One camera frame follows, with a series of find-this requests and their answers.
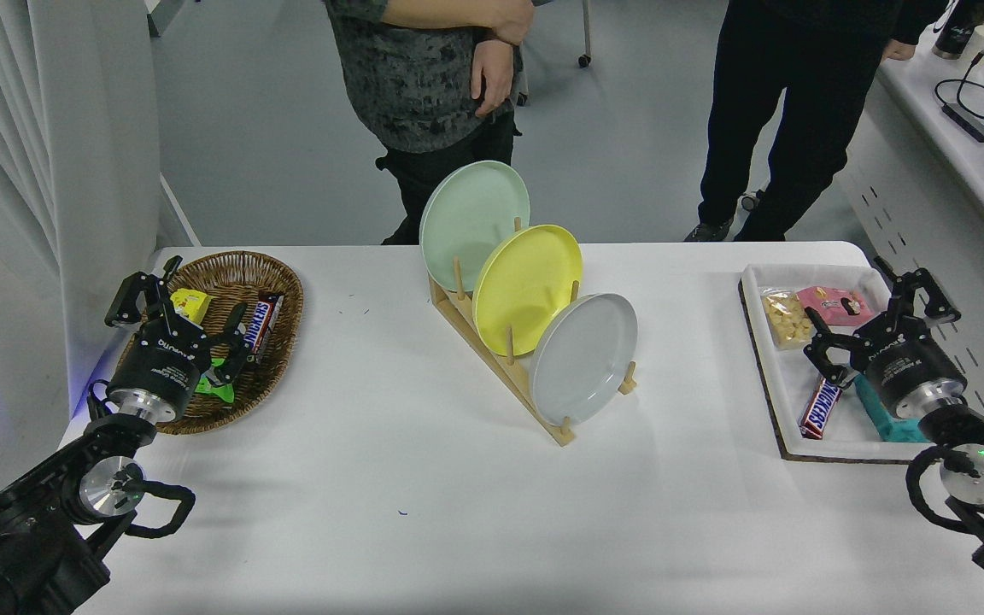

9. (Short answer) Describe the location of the person's right hand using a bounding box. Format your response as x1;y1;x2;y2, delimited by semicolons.
492;0;536;46

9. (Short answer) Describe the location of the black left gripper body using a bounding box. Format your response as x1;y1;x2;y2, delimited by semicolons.
116;323;213;402

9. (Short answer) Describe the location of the person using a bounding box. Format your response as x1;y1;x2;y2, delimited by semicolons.
684;0;950;243
321;0;537;247

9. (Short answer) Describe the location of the black bottle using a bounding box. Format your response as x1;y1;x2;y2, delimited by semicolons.
932;0;984;61

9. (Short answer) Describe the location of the brown wicker basket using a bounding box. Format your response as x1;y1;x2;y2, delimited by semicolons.
114;250;305;436

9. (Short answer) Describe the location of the wooden plate rack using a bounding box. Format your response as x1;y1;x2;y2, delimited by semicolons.
428;218;638;448

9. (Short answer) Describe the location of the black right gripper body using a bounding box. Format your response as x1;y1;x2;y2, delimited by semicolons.
852;325;967;407

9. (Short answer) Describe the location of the white tray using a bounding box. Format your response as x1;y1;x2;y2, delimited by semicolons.
740;263;937;462

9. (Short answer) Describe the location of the black usb hub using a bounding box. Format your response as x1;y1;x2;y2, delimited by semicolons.
941;102;984;144

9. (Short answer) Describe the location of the pink snack packet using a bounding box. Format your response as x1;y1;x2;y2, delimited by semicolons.
797;285;873;327

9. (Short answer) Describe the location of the green snack packet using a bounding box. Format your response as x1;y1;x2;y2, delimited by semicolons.
193;357;237;404

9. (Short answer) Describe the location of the pale green plate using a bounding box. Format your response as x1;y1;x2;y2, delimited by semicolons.
419;160;531;294

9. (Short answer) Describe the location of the grey plate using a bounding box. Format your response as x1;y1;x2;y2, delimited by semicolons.
530;293;639;427

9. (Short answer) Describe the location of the Snickers bar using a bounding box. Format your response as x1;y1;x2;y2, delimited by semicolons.
249;292;286;364
798;376;843;442

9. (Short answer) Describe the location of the yellow plate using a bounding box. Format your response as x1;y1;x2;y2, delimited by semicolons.
471;224;584;358

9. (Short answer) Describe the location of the yellow snack packet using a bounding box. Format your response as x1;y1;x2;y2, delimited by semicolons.
169;289;213;325

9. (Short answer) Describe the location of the black cable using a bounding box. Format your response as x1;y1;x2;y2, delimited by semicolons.
934;50;984;125

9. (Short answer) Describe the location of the clear bag of yellow snacks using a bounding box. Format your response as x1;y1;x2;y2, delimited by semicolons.
761;290;816;351

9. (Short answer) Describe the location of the office chair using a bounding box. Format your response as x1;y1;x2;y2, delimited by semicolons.
513;0;593;108

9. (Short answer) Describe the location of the teal snack packet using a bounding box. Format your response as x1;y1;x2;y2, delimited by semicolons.
853;373;928;443

